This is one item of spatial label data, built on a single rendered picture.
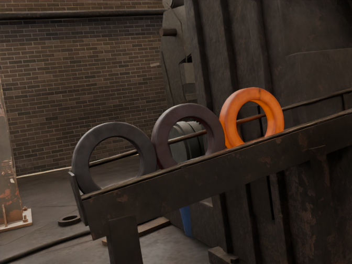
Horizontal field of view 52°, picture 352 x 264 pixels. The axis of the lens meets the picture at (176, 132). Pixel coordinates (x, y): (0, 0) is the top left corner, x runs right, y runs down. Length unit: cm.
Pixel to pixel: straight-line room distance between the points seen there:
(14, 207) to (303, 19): 273
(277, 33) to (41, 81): 597
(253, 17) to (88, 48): 599
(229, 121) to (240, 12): 59
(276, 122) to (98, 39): 637
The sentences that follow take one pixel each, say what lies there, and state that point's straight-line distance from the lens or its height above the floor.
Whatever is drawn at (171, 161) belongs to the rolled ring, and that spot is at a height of 64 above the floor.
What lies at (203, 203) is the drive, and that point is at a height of 24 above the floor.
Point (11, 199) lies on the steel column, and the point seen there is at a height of 22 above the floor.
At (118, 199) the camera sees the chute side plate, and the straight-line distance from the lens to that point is 78.
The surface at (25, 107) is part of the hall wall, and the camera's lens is 686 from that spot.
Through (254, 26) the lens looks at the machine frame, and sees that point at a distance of 127.
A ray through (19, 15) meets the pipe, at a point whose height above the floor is 270.
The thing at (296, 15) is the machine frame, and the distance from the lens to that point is 126.
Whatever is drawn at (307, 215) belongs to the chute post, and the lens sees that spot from 109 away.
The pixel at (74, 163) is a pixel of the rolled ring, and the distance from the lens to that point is 78.
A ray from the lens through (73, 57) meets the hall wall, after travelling 704.
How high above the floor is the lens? 75
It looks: 3 degrees down
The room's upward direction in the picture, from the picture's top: 8 degrees counter-clockwise
